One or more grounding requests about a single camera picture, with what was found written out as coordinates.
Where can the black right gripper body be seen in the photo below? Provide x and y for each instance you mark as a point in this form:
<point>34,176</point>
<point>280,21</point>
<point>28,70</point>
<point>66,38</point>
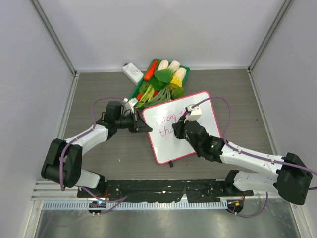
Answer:
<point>181,134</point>

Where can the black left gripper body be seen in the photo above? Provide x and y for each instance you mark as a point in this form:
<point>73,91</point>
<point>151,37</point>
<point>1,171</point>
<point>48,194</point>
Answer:
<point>134,128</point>

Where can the pink framed whiteboard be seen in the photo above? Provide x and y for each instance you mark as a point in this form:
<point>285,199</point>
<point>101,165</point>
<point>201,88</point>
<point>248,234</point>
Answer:
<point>165,145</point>

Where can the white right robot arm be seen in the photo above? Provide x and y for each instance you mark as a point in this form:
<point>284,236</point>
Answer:
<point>286,176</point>

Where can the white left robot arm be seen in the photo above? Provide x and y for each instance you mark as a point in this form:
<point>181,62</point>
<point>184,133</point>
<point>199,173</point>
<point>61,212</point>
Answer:
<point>63,162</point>

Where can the green plastic vegetable tray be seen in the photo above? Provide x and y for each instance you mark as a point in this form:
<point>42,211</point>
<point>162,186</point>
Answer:
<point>159,80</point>

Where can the light green toy celery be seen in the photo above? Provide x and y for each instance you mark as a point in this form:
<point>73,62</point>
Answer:
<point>145,94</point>

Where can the green toy long beans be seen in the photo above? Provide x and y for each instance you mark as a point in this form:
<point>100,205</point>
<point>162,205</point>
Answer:
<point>163,95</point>

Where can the round green toy leaf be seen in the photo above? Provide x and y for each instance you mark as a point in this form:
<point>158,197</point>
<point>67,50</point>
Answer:
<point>177,93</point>

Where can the white rectangular bottle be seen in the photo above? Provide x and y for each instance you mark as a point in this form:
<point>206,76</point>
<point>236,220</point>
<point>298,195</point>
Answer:
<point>133,73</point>

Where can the orange toy carrot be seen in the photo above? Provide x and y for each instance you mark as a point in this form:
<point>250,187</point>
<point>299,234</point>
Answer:
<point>150,70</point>

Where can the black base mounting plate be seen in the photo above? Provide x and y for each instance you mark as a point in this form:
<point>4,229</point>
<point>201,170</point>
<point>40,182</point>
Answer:
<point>167,191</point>

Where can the white yellow toy cabbage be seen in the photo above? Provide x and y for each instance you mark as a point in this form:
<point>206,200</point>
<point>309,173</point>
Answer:
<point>177,79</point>

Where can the white toy cabbage left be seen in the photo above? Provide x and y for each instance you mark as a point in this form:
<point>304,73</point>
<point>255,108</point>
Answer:
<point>163,65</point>

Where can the white toy cabbage middle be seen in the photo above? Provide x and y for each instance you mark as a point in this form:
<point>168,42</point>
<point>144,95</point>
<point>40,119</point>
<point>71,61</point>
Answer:
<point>174,66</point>

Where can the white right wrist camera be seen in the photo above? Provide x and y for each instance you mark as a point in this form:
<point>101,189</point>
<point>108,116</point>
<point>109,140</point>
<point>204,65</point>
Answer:
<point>193,113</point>

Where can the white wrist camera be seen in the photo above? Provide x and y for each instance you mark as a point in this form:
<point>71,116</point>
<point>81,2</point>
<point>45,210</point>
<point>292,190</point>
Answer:
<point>130,103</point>
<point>193,113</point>

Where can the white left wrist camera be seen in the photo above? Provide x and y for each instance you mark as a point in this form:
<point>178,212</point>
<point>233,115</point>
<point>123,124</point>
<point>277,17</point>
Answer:
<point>130,103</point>

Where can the aluminium frame rail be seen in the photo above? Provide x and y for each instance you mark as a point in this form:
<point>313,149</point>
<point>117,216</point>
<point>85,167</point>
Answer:
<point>48,190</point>

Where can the white slotted cable duct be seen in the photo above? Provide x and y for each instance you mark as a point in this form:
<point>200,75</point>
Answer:
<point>96,205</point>

